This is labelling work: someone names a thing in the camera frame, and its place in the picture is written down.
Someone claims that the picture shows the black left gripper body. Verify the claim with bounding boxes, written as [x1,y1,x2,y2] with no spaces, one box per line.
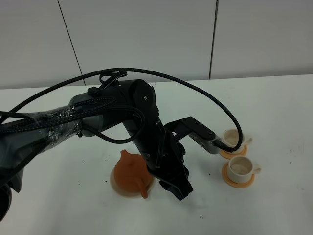
[133,118,186,176]

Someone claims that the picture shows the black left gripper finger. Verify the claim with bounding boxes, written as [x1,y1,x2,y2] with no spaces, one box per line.
[159,180,188,201]
[146,159,193,194]

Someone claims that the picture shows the brown clay teapot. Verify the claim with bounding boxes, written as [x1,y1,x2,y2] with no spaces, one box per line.
[114,150,152,199]

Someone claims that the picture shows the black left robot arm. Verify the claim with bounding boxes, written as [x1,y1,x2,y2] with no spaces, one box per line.
[0,80,193,217]

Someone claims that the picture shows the beige round teapot saucer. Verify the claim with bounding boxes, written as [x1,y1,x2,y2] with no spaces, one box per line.
[110,169,155,198]

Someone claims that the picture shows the near orange coaster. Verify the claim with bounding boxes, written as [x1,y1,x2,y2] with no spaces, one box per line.
[222,163,255,188]

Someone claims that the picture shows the orange coaster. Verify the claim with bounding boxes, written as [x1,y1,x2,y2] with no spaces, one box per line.
[222,163,255,188]
[219,144,248,160]

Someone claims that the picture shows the far orange coaster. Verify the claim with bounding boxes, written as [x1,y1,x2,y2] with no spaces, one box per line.
[219,144,248,160]

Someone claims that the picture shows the far white teacup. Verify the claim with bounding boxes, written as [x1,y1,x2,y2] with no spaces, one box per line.
[222,129,252,154]

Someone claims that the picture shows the white teacup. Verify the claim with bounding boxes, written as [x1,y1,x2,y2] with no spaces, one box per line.
[226,156,262,184]
[222,129,252,154]

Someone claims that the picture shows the near white teacup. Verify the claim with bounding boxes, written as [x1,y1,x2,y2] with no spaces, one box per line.
[226,156,262,184]

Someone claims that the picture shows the thin black cable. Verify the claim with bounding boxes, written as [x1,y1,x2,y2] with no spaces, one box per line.
[75,70,145,144]

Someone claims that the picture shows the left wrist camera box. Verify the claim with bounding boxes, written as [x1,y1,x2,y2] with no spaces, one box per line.
[165,117,221,154]

